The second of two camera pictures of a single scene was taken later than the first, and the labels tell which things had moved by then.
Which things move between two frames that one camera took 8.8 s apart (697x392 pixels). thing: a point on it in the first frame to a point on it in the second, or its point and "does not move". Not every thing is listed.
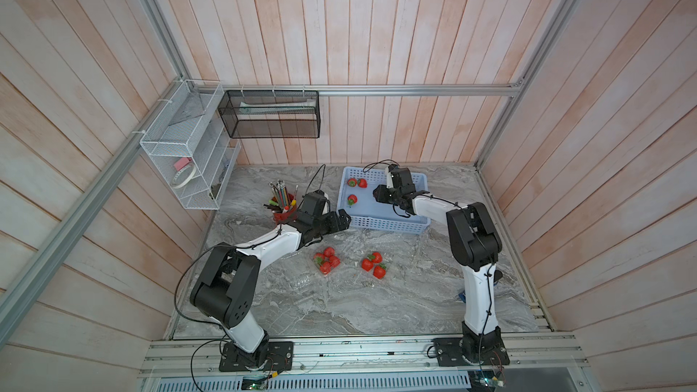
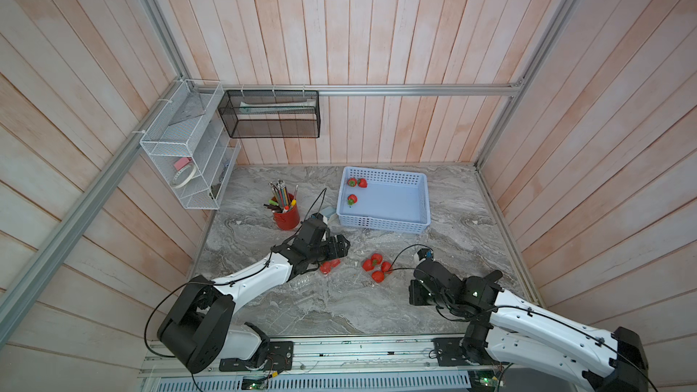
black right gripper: x=378 y=195 to x=413 y=292
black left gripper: x=335 y=225 to x=342 y=249
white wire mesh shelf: x=190 y=143 does not move
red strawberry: x=367 y=264 does not move
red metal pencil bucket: x=287 y=216 does not move
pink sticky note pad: x=181 y=162 does not move
